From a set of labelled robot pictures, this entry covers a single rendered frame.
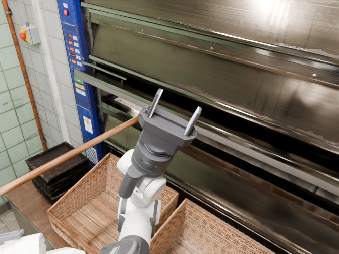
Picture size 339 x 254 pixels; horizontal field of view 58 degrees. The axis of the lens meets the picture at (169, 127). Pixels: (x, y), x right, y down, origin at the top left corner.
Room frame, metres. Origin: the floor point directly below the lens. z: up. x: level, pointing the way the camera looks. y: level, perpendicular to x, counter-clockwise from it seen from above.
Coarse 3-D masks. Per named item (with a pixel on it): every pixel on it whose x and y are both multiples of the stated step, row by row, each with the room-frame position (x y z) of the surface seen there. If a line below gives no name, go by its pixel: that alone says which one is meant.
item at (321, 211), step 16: (128, 112) 1.45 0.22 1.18; (192, 144) 1.16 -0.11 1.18; (208, 144) 1.16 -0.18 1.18; (224, 160) 1.04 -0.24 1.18; (240, 160) 1.04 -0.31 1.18; (256, 176) 0.94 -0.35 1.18; (272, 176) 0.94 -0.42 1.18; (288, 192) 0.85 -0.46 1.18; (304, 192) 0.85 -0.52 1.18; (320, 208) 0.77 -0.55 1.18; (336, 208) 0.77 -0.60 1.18
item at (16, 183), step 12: (132, 120) 1.32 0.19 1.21; (108, 132) 1.22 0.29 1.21; (84, 144) 1.12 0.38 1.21; (96, 144) 1.16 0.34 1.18; (60, 156) 1.03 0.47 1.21; (72, 156) 1.06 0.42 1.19; (36, 168) 0.96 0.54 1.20; (48, 168) 0.97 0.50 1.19; (24, 180) 0.90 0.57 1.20; (0, 192) 0.83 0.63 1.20
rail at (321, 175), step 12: (84, 72) 1.42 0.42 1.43; (108, 84) 1.29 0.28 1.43; (132, 96) 1.18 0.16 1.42; (168, 108) 1.06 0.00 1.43; (216, 132) 0.91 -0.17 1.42; (228, 132) 0.89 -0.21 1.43; (240, 144) 0.84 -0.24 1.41; (252, 144) 0.82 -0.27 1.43; (276, 156) 0.76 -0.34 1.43; (300, 168) 0.71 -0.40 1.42; (312, 168) 0.70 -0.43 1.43; (324, 180) 0.66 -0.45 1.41; (336, 180) 0.65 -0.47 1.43
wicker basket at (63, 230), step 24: (96, 168) 1.42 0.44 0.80; (72, 192) 1.28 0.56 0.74; (96, 192) 1.40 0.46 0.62; (168, 192) 1.20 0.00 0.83; (48, 216) 1.15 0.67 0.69; (72, 216) 1.24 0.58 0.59; (96, 216) 1.24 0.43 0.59; (168, 216) 1.11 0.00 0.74; (72, 240) 1.03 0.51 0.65; (96, 240) 1.07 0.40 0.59
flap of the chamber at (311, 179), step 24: (120, 72) 1.52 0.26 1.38; (120, 96) 1.23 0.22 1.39; (144, 96) 1.21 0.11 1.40; (168, 96) 1.23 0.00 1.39; (216, 120) 1.02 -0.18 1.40; (240, 120) 1.04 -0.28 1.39; (264, 144) 0.86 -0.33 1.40; (288, 144) 0.87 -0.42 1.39; (288, 168) 0.73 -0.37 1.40; (336, 168) 0.74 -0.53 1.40; (336, 192) 0.64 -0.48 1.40
